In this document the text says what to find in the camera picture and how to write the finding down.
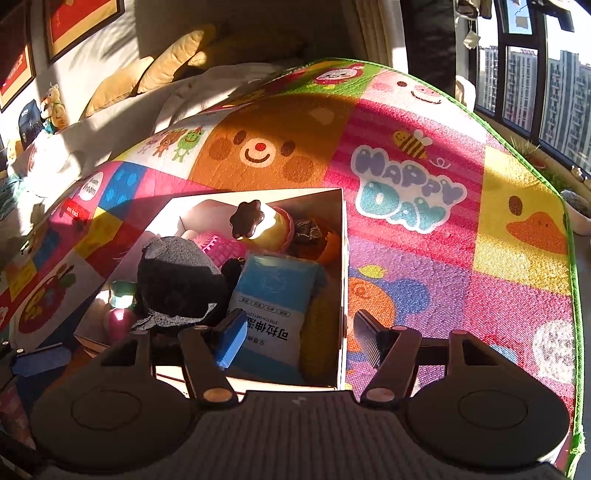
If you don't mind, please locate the small plush doll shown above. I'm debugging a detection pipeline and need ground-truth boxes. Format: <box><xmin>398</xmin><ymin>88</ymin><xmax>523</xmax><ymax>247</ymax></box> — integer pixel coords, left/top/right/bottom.
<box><xmin>39</xmin><ymin>83</ymin><xmax>70</xmax><ymax>135</ymax></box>

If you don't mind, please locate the white bed sheet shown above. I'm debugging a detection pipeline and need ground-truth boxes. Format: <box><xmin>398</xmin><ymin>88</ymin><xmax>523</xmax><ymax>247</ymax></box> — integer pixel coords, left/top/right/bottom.
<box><xmin>0</xmin><ymin>62</ymin><xmax>301</xmax><ymax>200</ymax></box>

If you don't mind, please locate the white cardboard box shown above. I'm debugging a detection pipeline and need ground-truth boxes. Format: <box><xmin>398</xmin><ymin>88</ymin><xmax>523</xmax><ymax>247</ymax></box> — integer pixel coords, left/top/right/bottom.
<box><xmin>74</xmin><ymin>187</ymin><xmax>350</xmax><ymax>391</ymax></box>

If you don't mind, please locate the black plush toy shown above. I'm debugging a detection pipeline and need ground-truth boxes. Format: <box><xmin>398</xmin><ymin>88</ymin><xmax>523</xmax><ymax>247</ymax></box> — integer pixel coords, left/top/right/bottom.
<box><xmin>131</xmin><ymin>236</ymin><xmax>232</xmax><ymax>334</ymax></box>

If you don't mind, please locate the black post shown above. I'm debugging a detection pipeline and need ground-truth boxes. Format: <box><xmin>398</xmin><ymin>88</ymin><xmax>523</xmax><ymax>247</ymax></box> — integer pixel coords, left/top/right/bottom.
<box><xmin>401</xmin><ymin>0</ymin><xmax>458</xmax><ymax>88</ymax></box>

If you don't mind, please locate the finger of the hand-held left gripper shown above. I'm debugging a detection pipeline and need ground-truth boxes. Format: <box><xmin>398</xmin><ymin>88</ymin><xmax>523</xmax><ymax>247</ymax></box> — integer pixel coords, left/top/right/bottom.
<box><xmin>0</xmin><ymin>342</ymin><xmax>73</xmax><ymax>379</ymax></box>

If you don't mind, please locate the toy fruit with brown cap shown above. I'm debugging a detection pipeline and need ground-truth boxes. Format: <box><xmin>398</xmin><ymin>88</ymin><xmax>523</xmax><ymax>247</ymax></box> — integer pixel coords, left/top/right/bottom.
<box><xmin>230</xmin><ymin>200</ymin><xmax>296</xmax><ymax>253</ymax></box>

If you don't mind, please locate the yellow pillow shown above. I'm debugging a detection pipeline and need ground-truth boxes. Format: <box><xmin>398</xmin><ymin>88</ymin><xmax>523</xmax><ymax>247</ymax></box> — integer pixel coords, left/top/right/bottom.
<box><xmin>82</xmin><ymin>56</ymin><xmax>156</xmax><ymax>119</ymax></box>
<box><xmin>137</xmin><ymin>24</ymin><xmax>218</xmax><ymax>93</ymax></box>

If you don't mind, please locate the beige curtain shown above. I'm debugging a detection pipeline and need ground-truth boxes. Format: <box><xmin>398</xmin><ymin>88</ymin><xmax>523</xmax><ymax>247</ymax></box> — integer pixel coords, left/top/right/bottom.
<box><xmin>358</xmin><ymin>0</ymin><xmax>407</xmax><ymax>70</ymax></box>

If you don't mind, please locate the dark blue cushion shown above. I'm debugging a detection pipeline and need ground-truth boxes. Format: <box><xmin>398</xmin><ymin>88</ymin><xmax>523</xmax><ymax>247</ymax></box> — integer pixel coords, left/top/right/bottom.
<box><xmin>17</xmin><ymin>99</ymin><xmax>45</xmax><ymax>142</ymax></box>

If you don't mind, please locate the dark crinkled wrapper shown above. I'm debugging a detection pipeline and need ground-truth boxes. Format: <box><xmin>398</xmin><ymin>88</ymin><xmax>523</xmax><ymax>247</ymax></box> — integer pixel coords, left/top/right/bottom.
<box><xmin>293</xmin><ymin>219</ymin><xmax>325</xmax><ymax>245</ymax></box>

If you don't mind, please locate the yellow toy corn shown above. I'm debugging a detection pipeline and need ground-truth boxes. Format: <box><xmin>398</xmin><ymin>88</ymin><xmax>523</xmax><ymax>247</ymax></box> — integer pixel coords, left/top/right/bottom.
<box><xmin>299</xmin><ymin>272</ymin><xmax>345</xmax><ymax>376</ymax></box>

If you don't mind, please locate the framed red wall picture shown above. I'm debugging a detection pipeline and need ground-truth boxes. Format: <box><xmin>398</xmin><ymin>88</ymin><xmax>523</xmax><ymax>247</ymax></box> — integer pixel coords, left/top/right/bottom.
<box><xmin>44</xmin><ymin>0</ymin><xmax>126</xmax><ymax>65</ymax></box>
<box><xmin>0</xmin><ymin>0</ymin><xmax>38</xmax><ymax>112</ymax></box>

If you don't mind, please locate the pink plastic strainer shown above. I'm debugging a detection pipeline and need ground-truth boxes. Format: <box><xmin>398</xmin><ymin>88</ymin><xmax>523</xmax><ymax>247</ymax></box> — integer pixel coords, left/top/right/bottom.
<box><xmin>191</xmin><ymin>231</ymin><xmax>248</xmax><ymax>268</ymax></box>

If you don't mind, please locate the pink toy with green top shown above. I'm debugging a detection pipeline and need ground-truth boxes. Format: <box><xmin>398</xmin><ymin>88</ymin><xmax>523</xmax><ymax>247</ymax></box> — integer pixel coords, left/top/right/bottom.
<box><xmin>103</xmin><ymin>281</ymin><xmax>140</xmax><ymax>345</ymax></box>

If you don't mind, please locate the colourful cartoon play mat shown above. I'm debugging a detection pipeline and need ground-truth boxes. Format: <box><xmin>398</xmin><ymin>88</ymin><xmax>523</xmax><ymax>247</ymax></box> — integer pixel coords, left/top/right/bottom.
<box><xmin>0</xmin><ymin>58</ymin><xmax>581</xmax><ymax>480</ymax></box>

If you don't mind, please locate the blue and white packet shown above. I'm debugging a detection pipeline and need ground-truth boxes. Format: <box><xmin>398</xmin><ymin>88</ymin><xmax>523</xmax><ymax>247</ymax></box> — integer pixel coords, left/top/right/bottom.
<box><xmin>229</xmin><ymin>255</ymin><xmax>325</xmax><ymax>371</ymax></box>

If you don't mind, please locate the orange plastic toy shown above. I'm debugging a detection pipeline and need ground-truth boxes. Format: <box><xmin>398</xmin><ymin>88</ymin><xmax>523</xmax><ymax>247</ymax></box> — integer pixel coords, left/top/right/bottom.
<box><xmin>318</xmin><ymin>230</ymin><xmax>345</xmax><ymax>265</ymax></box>

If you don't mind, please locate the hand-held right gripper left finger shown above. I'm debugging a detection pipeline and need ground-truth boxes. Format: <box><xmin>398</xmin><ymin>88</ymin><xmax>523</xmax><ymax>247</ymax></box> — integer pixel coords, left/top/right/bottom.
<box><xmin>104</xmin><ymin>308</ymin><xmax>249</xmax><ymax>411</ymax></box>

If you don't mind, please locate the black window frame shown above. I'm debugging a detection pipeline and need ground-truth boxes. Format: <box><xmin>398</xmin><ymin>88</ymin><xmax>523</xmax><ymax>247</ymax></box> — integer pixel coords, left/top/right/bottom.
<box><xmin>475</xmin><ymin>0</ymin><xmax>591</xmax><ymax>174</ymax></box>

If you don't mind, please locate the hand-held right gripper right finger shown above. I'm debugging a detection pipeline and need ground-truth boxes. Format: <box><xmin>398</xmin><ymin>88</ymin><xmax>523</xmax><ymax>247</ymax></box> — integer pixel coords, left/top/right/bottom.
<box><xmin>353</xmin><ymin>310</ymin><xmax>507</xmax><ymax>408</ymax></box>

